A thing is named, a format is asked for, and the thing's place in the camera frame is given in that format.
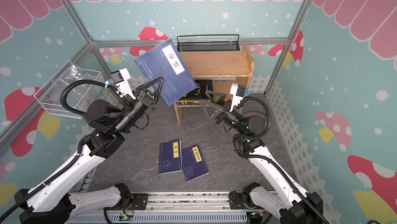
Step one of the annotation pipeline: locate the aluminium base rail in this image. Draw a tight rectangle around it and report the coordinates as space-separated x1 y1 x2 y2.
57 189 320 224

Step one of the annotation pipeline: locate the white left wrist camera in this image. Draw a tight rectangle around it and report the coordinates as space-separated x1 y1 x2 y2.
111 68 135 100

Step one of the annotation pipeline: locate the yellow cover book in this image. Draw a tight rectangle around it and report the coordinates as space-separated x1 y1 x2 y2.
176 100 200 105

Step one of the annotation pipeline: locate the navy book left yellow label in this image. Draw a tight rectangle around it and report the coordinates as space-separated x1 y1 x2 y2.
158 139 182 174

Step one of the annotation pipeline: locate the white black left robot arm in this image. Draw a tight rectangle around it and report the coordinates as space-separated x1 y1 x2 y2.
1 77 164 224

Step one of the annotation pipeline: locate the black book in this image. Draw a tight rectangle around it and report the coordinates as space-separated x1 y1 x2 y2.
178 79 213 102

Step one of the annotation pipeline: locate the blue book small yellow label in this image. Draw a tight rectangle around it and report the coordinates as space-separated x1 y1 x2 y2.
130 39 197 107

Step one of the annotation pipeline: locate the wooden two-tier bookshelf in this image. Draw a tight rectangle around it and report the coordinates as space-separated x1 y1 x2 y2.
172 42 255 126

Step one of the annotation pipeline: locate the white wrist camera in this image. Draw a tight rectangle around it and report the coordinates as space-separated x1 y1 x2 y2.
111 68 135 100
230 83 246 111

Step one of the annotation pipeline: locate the navy book tilted yellow label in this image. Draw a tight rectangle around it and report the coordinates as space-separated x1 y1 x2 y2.
182 144 209 182

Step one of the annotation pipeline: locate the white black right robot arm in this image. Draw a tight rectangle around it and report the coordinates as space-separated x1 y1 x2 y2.
200 90 328 224

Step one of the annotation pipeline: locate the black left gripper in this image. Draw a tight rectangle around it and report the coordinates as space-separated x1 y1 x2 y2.
114 77 164 133

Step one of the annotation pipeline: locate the white wire wall basket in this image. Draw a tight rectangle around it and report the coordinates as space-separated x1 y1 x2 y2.
33 61 105 120

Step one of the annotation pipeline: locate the clear plastic bag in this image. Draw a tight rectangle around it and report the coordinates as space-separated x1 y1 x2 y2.
60 64 98 112

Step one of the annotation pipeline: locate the black wire mesh basket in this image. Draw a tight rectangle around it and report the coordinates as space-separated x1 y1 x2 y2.
176 34 240 52

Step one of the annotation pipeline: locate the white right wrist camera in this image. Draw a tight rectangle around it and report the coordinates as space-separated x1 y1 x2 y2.
230 83 246 111

